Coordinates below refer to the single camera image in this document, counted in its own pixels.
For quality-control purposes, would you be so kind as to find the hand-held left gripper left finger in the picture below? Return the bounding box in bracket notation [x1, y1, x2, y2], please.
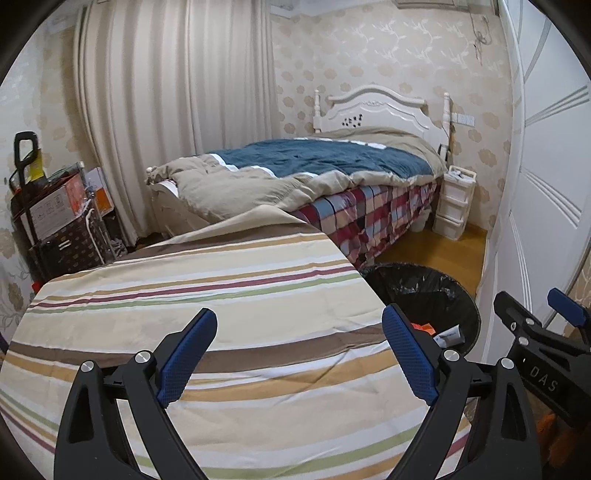
[54, 307, 219, 480]

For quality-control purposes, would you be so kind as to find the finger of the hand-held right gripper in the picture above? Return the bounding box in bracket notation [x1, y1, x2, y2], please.
[492, 290, 553, 348]
[547, 287, 591, 334]

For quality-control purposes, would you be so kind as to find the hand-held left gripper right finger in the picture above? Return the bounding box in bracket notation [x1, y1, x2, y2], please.
[382, 302, 544, 480]

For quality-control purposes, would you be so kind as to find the black bag-lined trash bin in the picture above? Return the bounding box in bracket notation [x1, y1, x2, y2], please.
[357, 261, 481, 361]

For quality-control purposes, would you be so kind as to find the striped tablecloth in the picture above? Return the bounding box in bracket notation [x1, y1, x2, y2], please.
[0, 203, 477, 480]

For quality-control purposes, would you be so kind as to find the white plastic drawer unit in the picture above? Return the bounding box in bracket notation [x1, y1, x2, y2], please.
[431, 164, 476, 241]

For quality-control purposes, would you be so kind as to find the plaid bed sheet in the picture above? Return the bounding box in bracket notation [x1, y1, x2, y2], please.
[293, 177, 442, 269]

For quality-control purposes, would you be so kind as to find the white wardrobe door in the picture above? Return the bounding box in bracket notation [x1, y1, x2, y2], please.
[475, 0, 591, 366]

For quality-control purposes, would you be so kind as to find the brown patterned storage box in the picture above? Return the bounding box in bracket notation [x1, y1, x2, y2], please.
[30, 214, 112, 282]

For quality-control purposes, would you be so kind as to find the small white cardboard box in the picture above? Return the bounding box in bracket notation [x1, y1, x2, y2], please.
[82, 167, 114, 216]

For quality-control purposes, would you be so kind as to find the white and orange cardboard box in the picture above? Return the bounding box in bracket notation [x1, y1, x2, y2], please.
[30, 177, 86, 241]

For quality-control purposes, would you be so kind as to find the beige and blue quilt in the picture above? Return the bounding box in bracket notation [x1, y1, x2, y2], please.
[147, 126, 447, 225]

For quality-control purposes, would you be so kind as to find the black hand trolley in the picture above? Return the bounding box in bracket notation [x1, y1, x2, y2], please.
[12, 131, 47, 260]

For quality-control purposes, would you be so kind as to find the yellow tag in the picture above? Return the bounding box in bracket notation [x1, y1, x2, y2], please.
[28, 147, 46, 181]

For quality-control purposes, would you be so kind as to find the white wooden bed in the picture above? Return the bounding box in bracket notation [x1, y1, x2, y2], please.
[145, 83, 456, 260]

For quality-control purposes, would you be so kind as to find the cream curtain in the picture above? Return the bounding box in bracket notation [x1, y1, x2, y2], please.
[74, 0, 279, 241]

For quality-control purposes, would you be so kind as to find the white air conditioner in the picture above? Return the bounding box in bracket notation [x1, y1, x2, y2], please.
[394, 0, 500, 10]

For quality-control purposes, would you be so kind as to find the hanging wall cord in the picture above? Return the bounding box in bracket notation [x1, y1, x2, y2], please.
[470, 13, 493, 61]

